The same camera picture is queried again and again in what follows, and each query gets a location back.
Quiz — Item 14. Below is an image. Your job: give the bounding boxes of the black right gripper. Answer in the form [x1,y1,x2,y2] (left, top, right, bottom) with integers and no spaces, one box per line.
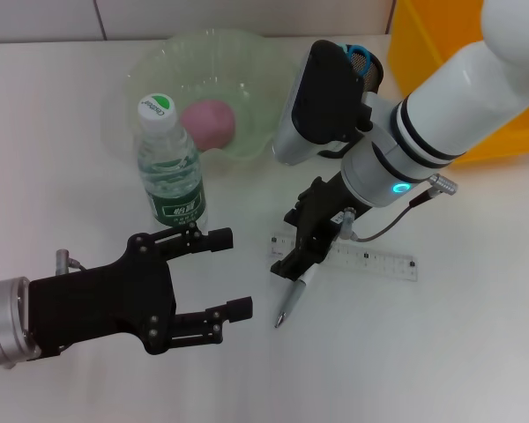
[270,171,368,281]

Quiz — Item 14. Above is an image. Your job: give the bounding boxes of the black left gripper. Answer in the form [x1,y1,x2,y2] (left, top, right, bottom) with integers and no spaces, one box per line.
[27,221,255,357]

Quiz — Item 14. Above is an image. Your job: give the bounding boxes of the grey white ballpoint pen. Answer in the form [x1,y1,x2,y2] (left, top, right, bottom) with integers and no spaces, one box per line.
[273,267,315,330]

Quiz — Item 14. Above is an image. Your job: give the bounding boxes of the clear plastic ruler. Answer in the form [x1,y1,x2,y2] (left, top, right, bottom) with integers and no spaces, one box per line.
[266,230,420,283]

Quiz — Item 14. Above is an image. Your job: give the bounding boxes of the clear water bottle green label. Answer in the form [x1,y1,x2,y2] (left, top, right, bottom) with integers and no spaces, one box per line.
[136,93,209,229]

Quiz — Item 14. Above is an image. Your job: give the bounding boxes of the pink peach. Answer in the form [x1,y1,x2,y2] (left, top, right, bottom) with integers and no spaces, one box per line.
[178,99,237,152]

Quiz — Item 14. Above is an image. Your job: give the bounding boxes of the blue turquoise scissors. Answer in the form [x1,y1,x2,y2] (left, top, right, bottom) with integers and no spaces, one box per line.
[339,42,374,77]

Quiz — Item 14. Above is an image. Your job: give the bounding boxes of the black mesh pen holder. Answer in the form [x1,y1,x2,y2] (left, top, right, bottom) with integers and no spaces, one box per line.
[317,42,385,159]

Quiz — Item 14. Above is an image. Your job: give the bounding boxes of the green glass fruit bowl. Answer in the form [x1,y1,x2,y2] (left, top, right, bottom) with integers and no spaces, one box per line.
[124,27,301,172]

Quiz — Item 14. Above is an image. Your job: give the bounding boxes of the right gripper silver plug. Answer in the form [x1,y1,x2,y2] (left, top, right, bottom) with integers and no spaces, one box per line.
[339,206,359,240]

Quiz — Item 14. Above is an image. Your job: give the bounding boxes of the gripper silver plug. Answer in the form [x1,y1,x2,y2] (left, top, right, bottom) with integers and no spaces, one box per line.
[54,248,88,277]
[339,206,359,240]

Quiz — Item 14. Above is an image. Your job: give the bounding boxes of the left gripper silver plug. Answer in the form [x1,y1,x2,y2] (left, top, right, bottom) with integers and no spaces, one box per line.
[54,248,88,277]

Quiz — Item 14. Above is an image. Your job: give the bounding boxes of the yellow plastic bin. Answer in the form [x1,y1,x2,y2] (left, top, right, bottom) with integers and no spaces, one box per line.
[386,0,529,167]

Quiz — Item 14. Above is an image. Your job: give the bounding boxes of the right gripper grey cable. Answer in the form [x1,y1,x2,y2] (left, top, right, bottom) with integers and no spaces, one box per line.
[349,173,460,243]

